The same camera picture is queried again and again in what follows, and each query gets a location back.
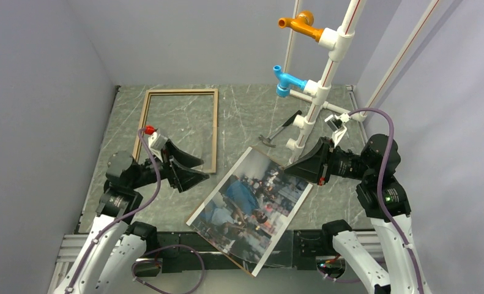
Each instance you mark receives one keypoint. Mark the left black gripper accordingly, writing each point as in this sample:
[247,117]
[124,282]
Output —
[183,178]

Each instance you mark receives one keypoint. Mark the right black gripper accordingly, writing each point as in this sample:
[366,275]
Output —
[316,165]

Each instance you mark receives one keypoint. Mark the wooden picture frame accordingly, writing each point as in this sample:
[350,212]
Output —
[189,117]

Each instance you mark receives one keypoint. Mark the printed photo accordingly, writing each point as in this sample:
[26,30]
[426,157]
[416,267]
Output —
[249,210]

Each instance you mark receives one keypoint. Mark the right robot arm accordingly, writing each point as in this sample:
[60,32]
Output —
[385,203]

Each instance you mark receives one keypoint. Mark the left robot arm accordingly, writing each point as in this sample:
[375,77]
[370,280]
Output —
[117,242]

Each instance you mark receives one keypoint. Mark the blue plastic faucet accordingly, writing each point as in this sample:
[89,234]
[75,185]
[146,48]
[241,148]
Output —
[286,81]

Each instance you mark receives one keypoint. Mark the white pvc pipe stand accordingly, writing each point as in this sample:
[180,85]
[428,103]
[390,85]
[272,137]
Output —
[337,42]

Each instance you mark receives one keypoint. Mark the orange plastic faucet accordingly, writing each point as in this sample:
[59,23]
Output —
[303,24]

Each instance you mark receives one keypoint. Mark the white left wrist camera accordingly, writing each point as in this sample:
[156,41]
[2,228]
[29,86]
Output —
[157,139]

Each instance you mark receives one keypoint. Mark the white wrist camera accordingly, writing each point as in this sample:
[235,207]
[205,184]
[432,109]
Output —
[337,124]
[157,139]

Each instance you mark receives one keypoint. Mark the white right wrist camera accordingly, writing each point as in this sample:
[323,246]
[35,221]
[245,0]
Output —
[337,124]

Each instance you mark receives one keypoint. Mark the black handled hammer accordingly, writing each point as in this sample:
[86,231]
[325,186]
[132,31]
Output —
[267,140]

